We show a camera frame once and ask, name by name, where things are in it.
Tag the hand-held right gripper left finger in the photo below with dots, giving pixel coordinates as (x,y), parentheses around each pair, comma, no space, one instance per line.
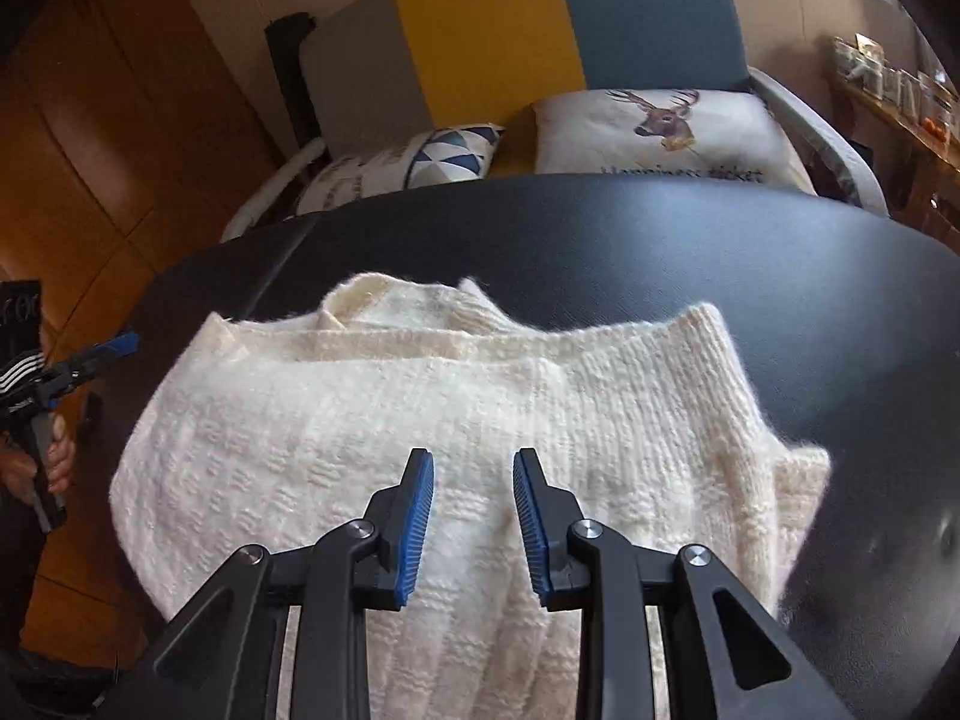
(416,532)

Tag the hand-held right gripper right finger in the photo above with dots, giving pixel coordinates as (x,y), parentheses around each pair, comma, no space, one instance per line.
(529,532)

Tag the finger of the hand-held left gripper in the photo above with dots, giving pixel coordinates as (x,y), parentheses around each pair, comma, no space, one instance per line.
(124,345)

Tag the cream knitted sweater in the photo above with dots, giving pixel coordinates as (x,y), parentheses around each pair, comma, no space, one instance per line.
(375,405)

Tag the person's left hand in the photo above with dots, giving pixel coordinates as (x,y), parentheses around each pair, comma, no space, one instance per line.
(61,457)

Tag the wooden wardrobe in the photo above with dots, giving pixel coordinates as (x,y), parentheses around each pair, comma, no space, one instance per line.
(112,165)

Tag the person's dark clothing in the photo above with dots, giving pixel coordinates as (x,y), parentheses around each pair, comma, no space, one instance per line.
(15,577)

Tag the geometric print pillow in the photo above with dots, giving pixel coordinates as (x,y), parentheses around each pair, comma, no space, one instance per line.
(390,165)

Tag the white deer print pillow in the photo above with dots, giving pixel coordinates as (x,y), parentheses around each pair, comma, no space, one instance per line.
(585,135)

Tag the grey yellow blue sofa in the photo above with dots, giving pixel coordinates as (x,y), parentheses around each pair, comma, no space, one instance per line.
(480,37)

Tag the wooden desk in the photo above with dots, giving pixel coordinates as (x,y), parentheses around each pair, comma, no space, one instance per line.
(926,165)

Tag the row of clear jars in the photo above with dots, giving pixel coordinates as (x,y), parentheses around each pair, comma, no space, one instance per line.
(892,79)

